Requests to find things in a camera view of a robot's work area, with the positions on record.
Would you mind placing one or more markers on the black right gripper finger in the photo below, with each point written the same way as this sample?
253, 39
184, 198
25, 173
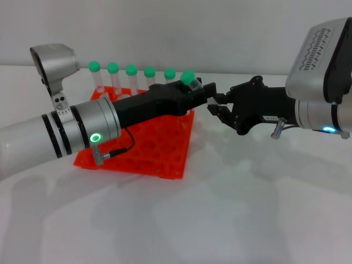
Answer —
224, 114
224, 98

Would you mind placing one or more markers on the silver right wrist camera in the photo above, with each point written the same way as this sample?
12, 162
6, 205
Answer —
310, 68

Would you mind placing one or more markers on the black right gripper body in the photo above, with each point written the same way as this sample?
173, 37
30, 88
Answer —
255, 107

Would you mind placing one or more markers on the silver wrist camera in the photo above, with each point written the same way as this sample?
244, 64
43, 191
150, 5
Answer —
310, 68
55, 63

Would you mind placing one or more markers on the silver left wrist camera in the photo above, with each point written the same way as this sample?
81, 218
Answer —
55, 63

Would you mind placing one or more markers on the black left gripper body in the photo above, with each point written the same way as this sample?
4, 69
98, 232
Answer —
154, 104

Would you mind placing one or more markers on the orange plastic test tube rack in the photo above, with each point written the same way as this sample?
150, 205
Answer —
154, 148

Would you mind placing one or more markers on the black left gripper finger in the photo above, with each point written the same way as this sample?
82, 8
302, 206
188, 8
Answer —
200, 79
210, 89

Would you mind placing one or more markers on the clear test tube green cap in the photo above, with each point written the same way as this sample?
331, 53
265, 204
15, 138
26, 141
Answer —
94, 66
187, 77
149, 72
113, 68
170, 74
131, 70

